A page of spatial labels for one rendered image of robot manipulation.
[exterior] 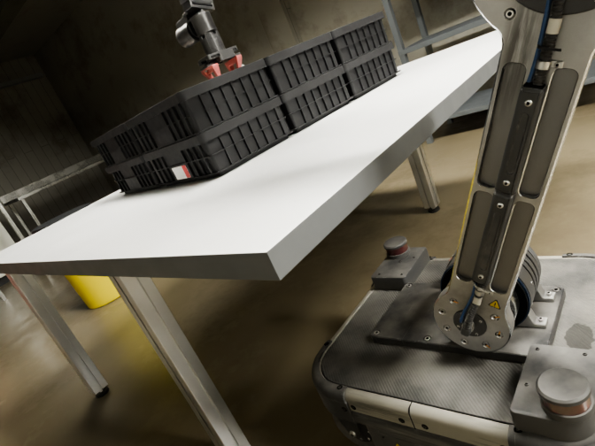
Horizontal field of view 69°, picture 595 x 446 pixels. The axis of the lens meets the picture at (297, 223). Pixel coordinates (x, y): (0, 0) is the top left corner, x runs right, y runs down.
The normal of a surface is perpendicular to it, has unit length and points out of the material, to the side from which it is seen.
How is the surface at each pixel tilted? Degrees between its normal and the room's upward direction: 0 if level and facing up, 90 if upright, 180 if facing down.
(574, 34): 90
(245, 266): 90
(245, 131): 90
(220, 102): 90
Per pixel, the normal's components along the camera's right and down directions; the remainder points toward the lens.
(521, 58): -0.58, 0.49
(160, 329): 0.72, -0.07
